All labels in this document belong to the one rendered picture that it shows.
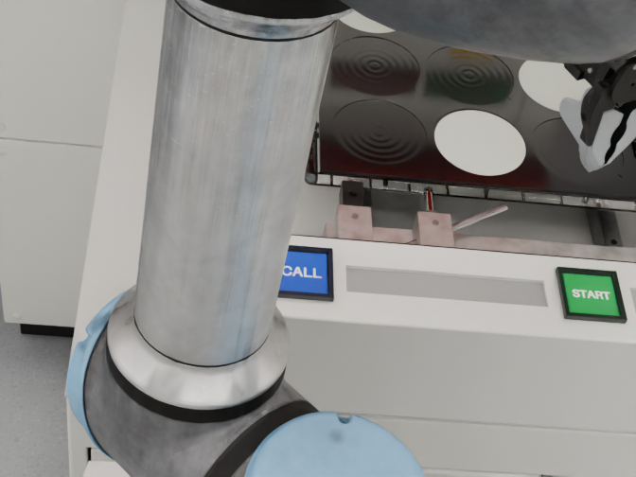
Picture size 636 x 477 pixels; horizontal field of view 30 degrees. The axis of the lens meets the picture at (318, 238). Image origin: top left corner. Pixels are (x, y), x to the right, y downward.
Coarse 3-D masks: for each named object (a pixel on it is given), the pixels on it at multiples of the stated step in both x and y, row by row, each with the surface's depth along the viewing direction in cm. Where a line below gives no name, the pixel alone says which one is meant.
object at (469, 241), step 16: (384, 240) 118; (400, 240) 118; (464, 240) 119; (480, 240) 120; (496, 240) 120; (512, 240) 120; (528, 240) 121; (576, 256) 120; (592, 256) 120; (608, 256) 121; (624, 256) 121
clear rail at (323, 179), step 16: (320, 176) 120; (336, 176) 120; (352, 176) 120; (368, 176) 121; (400, 192) 121; (416, 192) 121; (448, 192) 121; (464, 192) 121; (480, 192) 121; (496, 192) 122; (512, 192) 122; (528, 192) 122; (544, 192) 122; (592, 208) 123; (608, 208) 123; (624, 208) 123
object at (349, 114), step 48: (336, 48) 134; (384, 48) 135; (432, 48) 136; (336, 96) 128; (384, 96) 130; (432, 96) 130; (480, 96) 132; (528, 96) 133; (336, 144) 123; (384, 144) 124; (432, 144) 125; (528, 144) 127; (576, 144) 129; (576, 192) 123; (624, 192) 124
